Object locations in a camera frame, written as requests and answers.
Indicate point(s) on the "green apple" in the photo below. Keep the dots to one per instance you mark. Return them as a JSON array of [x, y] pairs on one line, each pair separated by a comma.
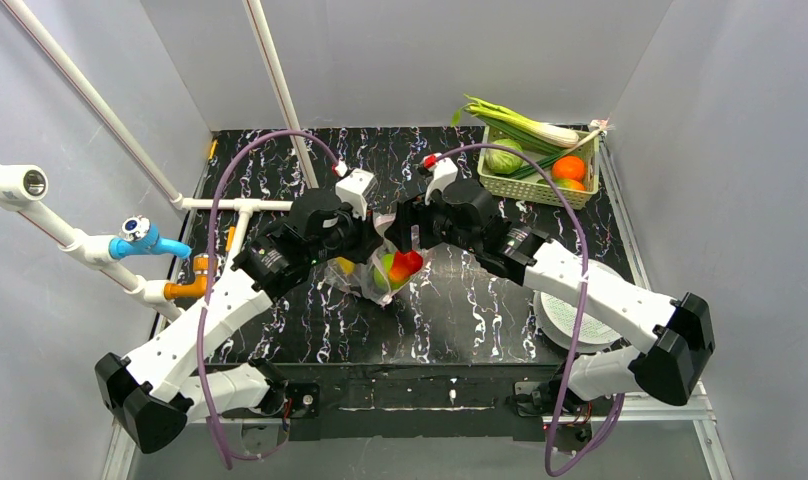
[[380, 276]]

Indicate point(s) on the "clear zip top bag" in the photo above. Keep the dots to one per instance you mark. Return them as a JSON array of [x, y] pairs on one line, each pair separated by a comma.
[[361, 283]]

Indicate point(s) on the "green white leek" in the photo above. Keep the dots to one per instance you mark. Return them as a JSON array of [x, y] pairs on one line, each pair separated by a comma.
[[512, 122]]

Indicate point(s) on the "white pvc pipe frame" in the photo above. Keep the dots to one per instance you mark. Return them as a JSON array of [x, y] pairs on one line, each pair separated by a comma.
[[67, 182]]

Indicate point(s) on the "aluminium frame rail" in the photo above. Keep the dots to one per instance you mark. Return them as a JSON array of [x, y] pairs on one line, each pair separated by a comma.
[[244, 387]]

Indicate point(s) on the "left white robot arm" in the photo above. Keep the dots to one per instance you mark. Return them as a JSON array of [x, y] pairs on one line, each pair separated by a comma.
[[151, 391]]

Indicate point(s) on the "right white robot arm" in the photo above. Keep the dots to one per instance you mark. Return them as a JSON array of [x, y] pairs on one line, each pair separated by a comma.
[[670, 340]]

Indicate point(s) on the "orange fruit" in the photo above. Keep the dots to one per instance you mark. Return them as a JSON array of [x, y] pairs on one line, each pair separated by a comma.
[[569, 168]]

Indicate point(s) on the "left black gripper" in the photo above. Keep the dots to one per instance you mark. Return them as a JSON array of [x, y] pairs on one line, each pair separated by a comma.
[[369, 237]]

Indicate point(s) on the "blue pipe fitting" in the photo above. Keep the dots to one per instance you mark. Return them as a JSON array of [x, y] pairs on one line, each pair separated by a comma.
[[139, 236]]

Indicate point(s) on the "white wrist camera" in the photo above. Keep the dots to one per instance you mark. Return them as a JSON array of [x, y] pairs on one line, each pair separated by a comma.
[[441, 173], [355, 188]]

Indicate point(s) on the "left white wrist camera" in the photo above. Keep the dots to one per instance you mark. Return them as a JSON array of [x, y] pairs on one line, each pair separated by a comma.
[[355, 188]]

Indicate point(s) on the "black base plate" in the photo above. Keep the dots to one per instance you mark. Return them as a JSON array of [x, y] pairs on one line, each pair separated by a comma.
[[362, 400]]

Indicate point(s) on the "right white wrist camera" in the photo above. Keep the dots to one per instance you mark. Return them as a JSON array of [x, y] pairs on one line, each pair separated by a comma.
[[441, 173]]

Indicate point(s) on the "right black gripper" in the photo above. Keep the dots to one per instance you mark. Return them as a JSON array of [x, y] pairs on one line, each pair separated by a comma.
[[408, 225]]

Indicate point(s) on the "green cabbage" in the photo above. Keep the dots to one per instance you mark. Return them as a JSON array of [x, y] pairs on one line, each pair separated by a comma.
[[502, 162]]

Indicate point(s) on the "cream plastic basket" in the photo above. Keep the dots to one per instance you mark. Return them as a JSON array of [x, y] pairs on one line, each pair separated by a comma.
[[533, 188]]

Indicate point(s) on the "yellow bell pepper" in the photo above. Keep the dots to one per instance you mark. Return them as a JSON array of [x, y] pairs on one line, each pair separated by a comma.
[[348, 267]]

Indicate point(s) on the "red tomato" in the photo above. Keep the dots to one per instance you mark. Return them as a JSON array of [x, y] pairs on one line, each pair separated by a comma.
[[404, 265]]

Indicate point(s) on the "green onion stalks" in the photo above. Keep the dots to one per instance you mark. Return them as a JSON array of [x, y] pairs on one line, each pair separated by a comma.
[[545, 163]]

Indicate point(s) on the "orange green mango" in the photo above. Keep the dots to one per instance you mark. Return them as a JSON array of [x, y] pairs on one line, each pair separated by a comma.
[[569, 184]]

